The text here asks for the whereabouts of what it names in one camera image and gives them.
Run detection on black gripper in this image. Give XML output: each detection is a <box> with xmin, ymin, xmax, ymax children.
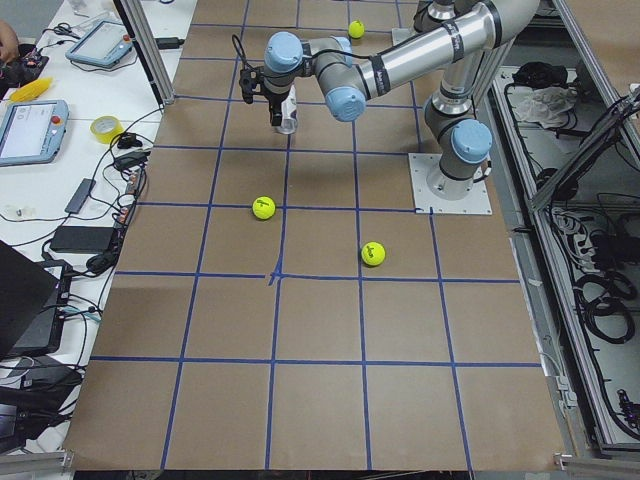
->
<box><xmin>239</xmin><ymin>65</ymin><xmax>283</xmax><ymax>126</ymax></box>

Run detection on clear tennis ball can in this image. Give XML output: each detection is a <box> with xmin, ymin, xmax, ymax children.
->
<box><xmin>275</xmin><ymin>85</ymin><xmax>298</xmax><ymax>135</ymax></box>

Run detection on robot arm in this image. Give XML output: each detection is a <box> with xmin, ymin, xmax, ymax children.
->
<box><xmin>239</xmin><ymin>1</ymin><xmax>538</xmax><ymax>200</ymax></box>

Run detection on near Wilson tennis ball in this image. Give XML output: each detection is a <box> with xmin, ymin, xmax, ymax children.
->
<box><xmin>252</xmin><ymin>196</ymin><xmax>276</xmax><ymax>220</ymax></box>

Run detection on wilson tennis ball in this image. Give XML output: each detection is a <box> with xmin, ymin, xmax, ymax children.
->
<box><xmin>360</xmin><ymin>241</ymin><xmax>386</xmax><ymax>267</ymax></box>
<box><xmin>252</xmin><ymin>196</ymin><xmax>276</xmax><ymax>220</ymax></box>

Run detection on centre Head tennis ball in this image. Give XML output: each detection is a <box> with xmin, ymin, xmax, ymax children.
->
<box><xmin>348</xmin><ymin>20</ymin><xmax>365</xmax><ymax>39</ymax></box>

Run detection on far Wilson tennis ball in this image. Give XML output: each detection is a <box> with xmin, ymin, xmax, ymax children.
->
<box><xmin>360</xmin><ymin>241</ymin><xmax>386</xmax><ymax>267</ymax></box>

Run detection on person hand at table edge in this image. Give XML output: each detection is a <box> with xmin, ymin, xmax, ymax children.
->
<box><xmin>0</xmin><ymin>19</ymin><xmax>19</xmax><ymax>63</ymax></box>

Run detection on small black adapter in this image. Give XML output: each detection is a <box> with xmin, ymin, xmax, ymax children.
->
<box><xmin>155</xmin><ymin>37</ymin><xmax>185</xmax><ymax>50</ymax></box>

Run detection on yellow tape roll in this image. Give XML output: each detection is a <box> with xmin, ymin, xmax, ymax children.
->
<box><xmin>90</xmin><ymin>115</ymin><xmax>124</xmax><ymax>144</ymax></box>

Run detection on far teach pendant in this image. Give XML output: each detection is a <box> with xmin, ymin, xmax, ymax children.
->
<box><xmin>65</xmin><ymin>20</ymin><xmax>133</xmax><ymax>69</ymax></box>

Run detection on teach pendant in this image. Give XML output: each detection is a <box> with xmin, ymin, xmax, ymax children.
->
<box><xmin>1</xmin><ymin>100</ymin><xmax>69</xmax><ymax>167</ymax></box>
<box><xmin>65</xmin><ymin>20</ymin><xmax>133</xmax><ymax>69</ymax></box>

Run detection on grey USB hub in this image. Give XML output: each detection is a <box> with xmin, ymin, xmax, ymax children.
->
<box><xmin>64</xmin><ymin>178</ymin><xmax>96</xmax><ymax>214</ymax></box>

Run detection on black scissors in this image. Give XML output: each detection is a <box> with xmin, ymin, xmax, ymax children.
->
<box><xmin>51</xmin><ymin>22</ymin><xmax>80</xmax><ymax>39</ymax></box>

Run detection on yellow banana toy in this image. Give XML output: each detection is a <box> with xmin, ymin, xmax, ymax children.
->
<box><xmin>9</xmin><ymin>77</ymin><xmax>53</xmax><ymax>102</ymax></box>

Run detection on near teach pendant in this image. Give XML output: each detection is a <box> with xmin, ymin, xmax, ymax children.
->
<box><xmin>1</xmin><ymin>100</ymin><xmax>69</xmax><ymax>167</ymax></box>

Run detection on black power adapter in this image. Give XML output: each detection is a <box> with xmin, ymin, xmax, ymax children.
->
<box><xmin>50</xmin><ymin>226</ymin><xmax>115</xmax><ymax>254</ymax></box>

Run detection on white crumpled cloth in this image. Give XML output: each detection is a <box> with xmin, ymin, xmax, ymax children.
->
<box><xmin>514</xmin><ymin>87</ymin><xmax>577</xmax><ymax>129</ymax></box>

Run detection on black laptop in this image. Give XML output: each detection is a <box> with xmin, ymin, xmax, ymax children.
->
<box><xmin>1</xmin><ymin>243</ymin><xmax>71</xmax><ymax>359</ymax></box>

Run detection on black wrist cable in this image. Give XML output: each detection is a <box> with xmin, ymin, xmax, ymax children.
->
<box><xmin>230</xmin><ymin>33</ymin><xmax>251</xmax><ymax>71</ymax></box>

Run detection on aluminium frame post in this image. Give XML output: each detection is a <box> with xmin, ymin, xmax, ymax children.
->
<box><xmin>113</xmin><ymin>0</ymin><xmax>175</xmax><ymax>107</ymax></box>

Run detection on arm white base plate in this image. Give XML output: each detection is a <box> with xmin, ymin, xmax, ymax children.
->
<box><xmin>408</xmin><ymin>153</ymin><xmax>493</xmax><ymax>216</ymax></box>

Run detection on black cable coils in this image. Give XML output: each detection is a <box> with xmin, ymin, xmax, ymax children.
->
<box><xmin>572</xmin><ymin>272</ymin><xmax>639</xmax><ymax>346</ymax></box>

